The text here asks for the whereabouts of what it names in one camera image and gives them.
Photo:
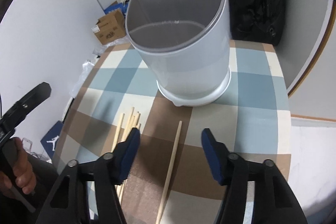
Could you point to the blue bag with white figure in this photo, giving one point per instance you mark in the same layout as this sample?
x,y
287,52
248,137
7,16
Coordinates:
x,y
51,141

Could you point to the white and grey utensil holder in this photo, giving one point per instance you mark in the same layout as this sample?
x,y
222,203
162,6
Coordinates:
x,y
183,56

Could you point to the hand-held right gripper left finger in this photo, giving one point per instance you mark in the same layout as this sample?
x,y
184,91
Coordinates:
x,y
129,153

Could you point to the blue box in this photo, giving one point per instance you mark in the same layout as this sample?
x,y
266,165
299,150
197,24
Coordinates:
x,y
114,7

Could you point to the checked tablecloth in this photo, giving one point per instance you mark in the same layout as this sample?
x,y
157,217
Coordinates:
x,y
249,87

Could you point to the cardboard box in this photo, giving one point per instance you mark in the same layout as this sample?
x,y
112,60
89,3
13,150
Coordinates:
x,y
110,27

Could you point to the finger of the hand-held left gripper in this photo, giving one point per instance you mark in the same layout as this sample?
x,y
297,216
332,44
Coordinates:
x,y
31,98

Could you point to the white panel with wooden trim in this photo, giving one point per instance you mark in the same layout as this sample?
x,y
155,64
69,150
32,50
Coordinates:
x,y
317,43

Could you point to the person's left hand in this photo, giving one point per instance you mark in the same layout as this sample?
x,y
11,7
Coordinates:
x,y
25,174

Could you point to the clear plastic bags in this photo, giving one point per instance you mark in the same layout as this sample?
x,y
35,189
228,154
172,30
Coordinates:
x,y
86,69

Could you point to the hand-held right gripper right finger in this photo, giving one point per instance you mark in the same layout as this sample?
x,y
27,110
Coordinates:
x,y
212,158

